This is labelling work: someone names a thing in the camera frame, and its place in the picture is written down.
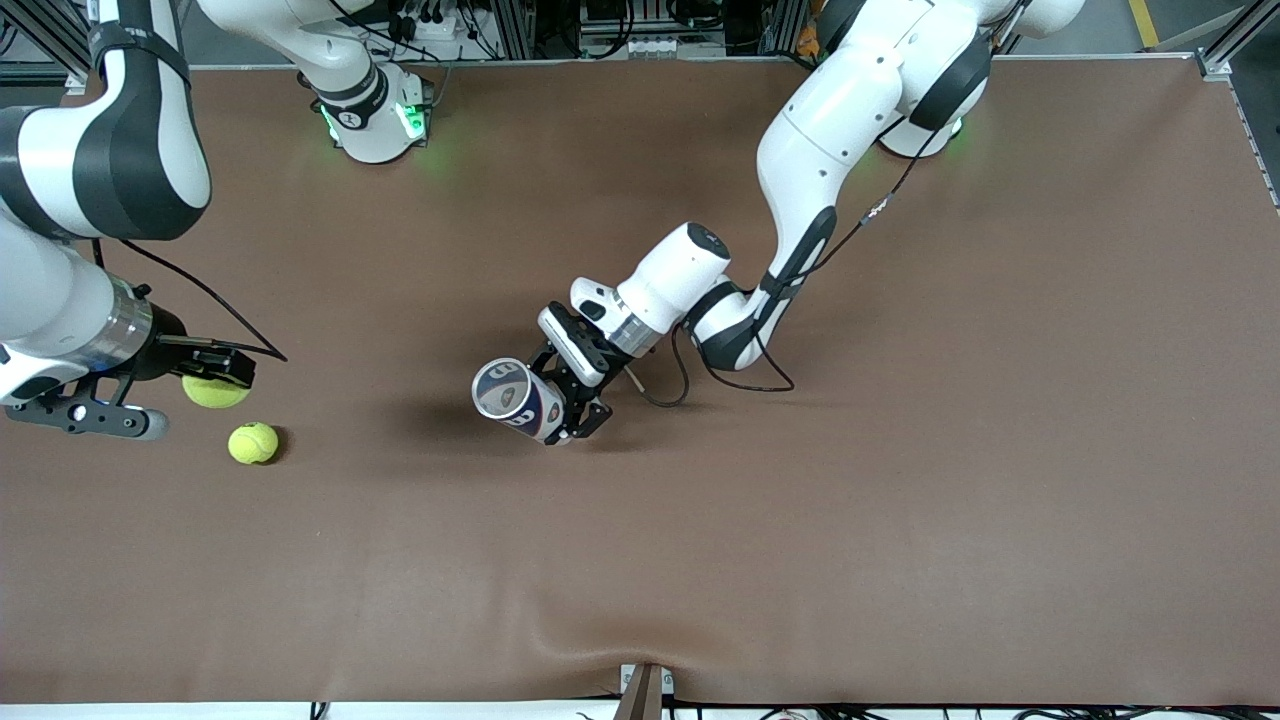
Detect white power strip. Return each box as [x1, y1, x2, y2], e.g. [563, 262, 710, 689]
[385, 0, 476, 46]

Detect aluminium frame profile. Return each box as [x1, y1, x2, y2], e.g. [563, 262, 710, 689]
[1197, 0, 1280, 81]

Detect silver blue tennis ball can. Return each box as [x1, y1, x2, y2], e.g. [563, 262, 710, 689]
[471, 356, 569, 445]

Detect brown table mat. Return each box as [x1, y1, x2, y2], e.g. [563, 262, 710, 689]
[0, 55, 1280, 706]

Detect pile of orange objects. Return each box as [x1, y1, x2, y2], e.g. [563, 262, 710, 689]
[797, 0, 836, 57]

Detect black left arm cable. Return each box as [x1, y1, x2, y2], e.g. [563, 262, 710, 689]
[625, 0, 1031, 408]

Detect aluminium frame post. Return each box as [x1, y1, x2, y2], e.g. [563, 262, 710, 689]
[760, 0, 803, 57]
[490, 0, 538, 59]

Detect metal table clamp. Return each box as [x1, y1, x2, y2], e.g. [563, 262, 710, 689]
[619, 662, 676, 720]

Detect yellow-green tennis ball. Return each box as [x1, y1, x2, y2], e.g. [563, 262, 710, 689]
[182, 372, 252, 410]
[228, 421, 280, 466]

